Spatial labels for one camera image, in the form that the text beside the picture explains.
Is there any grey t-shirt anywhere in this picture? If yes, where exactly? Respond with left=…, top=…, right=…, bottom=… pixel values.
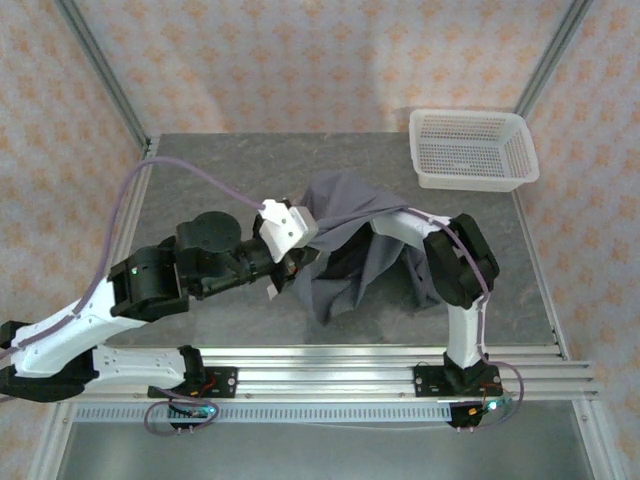
left=291, top=171, right=446, bottom=327

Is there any small circuit board green light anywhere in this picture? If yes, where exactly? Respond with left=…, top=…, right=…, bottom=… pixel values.
left=467, top=397, right=514, bottom=417
left=169, top=403, right=217, bottom=419

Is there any white perforated plastic basket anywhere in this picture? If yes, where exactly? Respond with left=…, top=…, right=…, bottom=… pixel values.
left=408, top=107, right=541, bottom=193

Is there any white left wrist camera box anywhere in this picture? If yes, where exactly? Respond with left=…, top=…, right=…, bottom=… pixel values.
left=257, top=198, right=320, bottom=264

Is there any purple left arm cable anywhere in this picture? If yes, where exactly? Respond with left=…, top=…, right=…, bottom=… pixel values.
left=0, top=156, right=269, bottom=437

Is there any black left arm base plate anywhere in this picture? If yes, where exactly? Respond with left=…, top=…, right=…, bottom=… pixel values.
left=199, top=366, right=238, bottom=400

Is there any aluminium mounting rail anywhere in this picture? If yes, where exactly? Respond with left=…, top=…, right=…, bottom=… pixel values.
left=53, top=344, right=600, bottom=402

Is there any white slotted cable duct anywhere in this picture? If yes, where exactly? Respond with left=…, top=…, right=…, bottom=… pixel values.
left=73, top=403, right=454, bottom=425

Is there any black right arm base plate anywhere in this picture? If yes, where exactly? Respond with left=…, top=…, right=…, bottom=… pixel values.
left=413, top=363, right=501, bottom=400

